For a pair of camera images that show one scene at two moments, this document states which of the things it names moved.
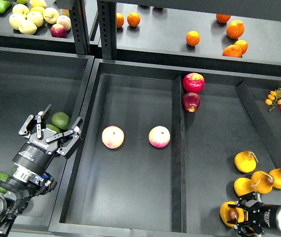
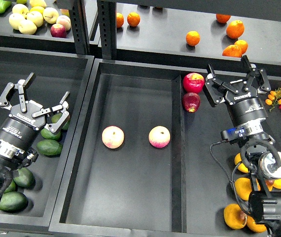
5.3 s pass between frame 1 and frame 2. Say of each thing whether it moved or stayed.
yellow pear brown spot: moved
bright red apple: stayed
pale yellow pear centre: stayed
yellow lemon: stayed
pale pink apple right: stayed
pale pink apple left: stayed
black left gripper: moved
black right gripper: moved
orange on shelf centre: stayed
